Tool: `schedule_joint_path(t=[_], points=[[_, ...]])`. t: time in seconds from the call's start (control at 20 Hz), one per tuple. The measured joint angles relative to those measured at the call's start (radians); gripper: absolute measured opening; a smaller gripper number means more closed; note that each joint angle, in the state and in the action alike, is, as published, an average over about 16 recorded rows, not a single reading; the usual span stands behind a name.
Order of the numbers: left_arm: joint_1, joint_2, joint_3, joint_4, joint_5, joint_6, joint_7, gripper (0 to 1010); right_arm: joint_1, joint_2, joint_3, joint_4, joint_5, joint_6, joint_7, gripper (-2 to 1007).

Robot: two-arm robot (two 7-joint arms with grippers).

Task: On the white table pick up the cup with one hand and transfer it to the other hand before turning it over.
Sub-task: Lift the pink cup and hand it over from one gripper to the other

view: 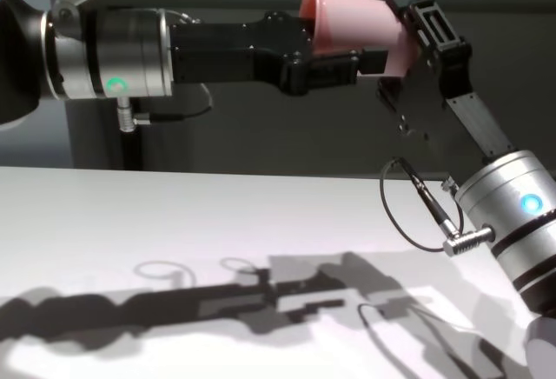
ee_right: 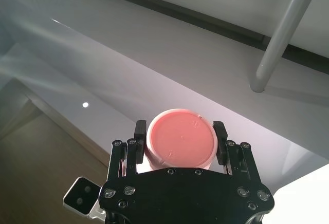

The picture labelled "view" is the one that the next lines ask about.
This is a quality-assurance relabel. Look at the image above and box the left wrist cable with plug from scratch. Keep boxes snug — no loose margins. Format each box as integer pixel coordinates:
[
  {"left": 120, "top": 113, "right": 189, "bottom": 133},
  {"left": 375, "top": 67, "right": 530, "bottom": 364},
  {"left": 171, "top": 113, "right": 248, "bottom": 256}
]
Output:
[{"left": 116, "top": 9, "right": 215, "bottom": 136}]

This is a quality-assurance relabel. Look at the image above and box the pink plastic cup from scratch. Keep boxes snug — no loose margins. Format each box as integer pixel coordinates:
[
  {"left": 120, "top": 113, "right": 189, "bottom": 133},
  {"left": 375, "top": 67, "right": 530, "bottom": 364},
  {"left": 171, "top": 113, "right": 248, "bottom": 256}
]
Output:
[{"left": 298, "top": 0, "right": 420, "bottom": 80}]

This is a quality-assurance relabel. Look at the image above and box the wrist cable with plug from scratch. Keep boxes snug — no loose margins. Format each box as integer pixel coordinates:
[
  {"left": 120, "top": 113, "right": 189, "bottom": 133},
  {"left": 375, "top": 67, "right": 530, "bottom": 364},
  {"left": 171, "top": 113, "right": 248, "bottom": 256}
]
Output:
[
  {"left": 116, "top": 9, "right": 215, "bottom": 136},
  {"left": 379, "top": 156, "right": 497, "bottom": 258}
]

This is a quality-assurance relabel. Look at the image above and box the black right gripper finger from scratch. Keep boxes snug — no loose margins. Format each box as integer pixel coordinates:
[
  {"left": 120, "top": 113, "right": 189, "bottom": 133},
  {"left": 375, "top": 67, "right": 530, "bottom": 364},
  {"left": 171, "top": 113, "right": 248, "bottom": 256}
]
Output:
[
  {"left": 386, "top": 0, "right": 474, "bottom": 98},
  {"left": 375, "top": 76, "right": 407, "bottom": 111}
]

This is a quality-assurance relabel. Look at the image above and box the right wrist cable with plug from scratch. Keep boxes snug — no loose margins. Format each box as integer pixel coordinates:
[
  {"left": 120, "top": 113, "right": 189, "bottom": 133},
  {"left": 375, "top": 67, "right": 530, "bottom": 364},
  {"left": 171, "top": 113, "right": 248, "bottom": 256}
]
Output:
[{"left": 379, "top": 156, "right": 497, "bottom": 258}]

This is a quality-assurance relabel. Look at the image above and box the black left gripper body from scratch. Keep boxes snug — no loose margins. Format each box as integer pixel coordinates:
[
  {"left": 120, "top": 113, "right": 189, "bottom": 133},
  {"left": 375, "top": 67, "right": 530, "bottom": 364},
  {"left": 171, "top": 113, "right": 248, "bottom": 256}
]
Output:
[{"left": 168, "top": 11, "right": 313, "bottom": 97}]

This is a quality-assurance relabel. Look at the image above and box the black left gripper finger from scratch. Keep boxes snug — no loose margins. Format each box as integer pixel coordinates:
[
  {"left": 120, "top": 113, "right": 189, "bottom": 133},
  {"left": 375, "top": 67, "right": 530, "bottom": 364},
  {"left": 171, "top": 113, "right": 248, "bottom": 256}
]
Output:
[
  {"left": 289, "top": 47, "right": 389, "bottom": 96},
  {"left": 299, "top": 13, "right": 319, "bottom": 48}
]

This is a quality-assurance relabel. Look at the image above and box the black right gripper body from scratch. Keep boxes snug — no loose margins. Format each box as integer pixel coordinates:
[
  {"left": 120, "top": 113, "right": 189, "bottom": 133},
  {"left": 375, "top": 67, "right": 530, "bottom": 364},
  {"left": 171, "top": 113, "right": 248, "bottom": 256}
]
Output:
[{"left": 375, "top": 60, "right": 518, "bottom": 163}]

